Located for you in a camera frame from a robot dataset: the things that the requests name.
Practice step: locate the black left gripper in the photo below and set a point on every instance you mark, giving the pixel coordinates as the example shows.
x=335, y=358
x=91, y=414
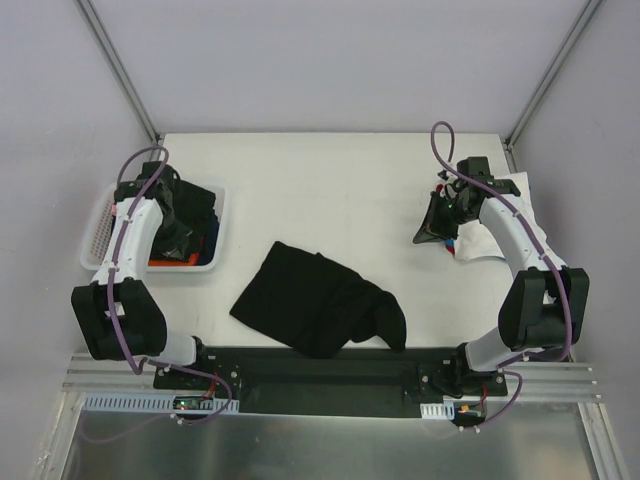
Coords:
x=167, y=220

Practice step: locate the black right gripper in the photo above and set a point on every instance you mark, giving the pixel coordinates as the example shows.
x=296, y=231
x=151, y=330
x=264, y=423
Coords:
x=439, y=215

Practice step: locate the white t shirt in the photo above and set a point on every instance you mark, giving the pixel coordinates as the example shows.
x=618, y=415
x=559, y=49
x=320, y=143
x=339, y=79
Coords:
x=498, y=233

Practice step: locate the white plastic laundry basket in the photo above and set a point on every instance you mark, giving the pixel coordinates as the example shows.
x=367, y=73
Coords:
x=98, y=232

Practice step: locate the black t shirt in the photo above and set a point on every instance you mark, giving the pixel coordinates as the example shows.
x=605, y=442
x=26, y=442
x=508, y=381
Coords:
x=315, y=305
x=203, y=207

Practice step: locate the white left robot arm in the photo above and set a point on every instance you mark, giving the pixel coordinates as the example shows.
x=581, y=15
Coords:
x=117, y=315

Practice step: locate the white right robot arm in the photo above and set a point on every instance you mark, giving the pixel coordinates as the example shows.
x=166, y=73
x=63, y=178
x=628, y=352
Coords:
x=542, y=314

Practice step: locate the orange t shirt in basket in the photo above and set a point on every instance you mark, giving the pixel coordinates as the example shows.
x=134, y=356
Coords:
x=166, y=263

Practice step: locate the dark blue t shirt in basket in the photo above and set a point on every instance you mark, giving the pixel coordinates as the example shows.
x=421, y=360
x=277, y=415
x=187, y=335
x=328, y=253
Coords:
x=209, y=241

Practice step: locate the black t shirt in basket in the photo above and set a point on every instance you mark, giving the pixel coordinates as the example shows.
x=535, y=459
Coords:
x=203, y=207

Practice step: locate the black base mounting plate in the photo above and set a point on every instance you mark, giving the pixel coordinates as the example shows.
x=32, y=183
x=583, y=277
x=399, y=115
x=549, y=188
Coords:
x=360, y=382

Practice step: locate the aluminium front rail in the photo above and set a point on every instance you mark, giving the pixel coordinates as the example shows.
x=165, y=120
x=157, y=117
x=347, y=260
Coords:
x=542, y=382

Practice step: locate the left white cable duct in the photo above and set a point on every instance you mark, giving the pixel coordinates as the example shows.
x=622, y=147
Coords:
x=158, y=403

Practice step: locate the white cable duct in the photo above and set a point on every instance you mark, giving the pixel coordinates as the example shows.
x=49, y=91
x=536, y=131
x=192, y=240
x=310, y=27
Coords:
x=158, y=403
x=437, y=411

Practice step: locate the right white cable duct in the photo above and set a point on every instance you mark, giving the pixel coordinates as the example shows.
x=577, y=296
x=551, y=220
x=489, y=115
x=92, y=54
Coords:
x=437, y=411

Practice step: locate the left aluminium frame post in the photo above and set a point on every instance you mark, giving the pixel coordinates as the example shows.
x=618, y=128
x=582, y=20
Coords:
x=98, y=30

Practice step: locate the aluminium frame post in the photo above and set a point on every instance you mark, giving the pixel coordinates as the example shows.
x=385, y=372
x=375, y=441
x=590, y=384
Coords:
x=98, y=30
x=568, y=44

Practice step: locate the right aluminium frame post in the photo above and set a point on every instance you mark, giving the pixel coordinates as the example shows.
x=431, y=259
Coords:
x=568, y=44

